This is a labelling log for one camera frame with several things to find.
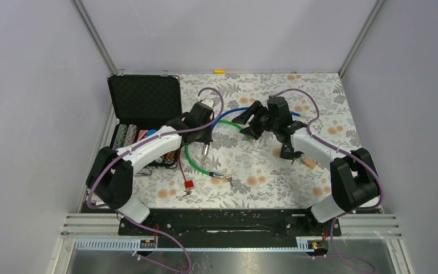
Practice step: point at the red cable lock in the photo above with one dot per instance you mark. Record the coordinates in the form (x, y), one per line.
(188, 184)

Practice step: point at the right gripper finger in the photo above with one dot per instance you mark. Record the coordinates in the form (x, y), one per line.
(254, 131)
(256, 110)

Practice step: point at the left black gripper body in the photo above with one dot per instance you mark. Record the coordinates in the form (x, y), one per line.
(205, 135)

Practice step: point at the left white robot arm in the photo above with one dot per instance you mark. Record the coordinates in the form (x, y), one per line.
(111, 175)

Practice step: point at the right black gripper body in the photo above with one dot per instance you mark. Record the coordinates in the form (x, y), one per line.
(267, 123)

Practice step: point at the black poker chip case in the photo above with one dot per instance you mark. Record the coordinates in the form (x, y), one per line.
(142, 102)

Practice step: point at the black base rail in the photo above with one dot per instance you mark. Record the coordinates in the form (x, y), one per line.
(239, 228)

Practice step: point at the padlock keys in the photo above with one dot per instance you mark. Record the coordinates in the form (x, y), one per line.
(296, 160)

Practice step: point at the floral table mat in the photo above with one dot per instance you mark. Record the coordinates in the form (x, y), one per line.
(261, 179)

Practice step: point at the green cable lock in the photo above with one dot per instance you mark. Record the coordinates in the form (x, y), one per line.
(201, 170)

